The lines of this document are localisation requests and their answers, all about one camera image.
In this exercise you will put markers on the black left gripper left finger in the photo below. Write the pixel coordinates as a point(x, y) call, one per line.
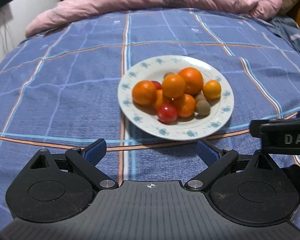
point(83, 161)

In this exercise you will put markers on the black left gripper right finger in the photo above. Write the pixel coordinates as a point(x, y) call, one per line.
point(219, 163)

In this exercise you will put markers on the brown longan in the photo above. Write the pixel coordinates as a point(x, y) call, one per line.
point(167, 74)
point(199, 97)
point(203, 108)

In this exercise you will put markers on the small mandarin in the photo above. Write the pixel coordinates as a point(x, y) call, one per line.
point(160, 100)
point(212, 89)

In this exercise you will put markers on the red tomato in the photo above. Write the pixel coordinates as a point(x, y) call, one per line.
point(167, 113)
point(157, 84)

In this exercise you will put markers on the bumpy mandarin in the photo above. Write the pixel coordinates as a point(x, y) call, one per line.
point(144, 92)

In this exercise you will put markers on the white floral plate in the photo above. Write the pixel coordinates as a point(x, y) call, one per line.
point(146, 119)

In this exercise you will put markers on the blue plaid bed sheet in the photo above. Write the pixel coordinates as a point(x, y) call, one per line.
point(59, 89)

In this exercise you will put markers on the large orange on plate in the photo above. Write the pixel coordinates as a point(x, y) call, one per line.
point(193, 80)

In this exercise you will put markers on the small mandarin on plate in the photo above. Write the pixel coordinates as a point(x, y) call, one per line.
point(160, 100)

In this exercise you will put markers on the blue grey blanket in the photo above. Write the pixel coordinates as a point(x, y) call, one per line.
point(286, 28)

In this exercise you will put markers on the pink quilt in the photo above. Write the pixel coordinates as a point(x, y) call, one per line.
point(68, 11)

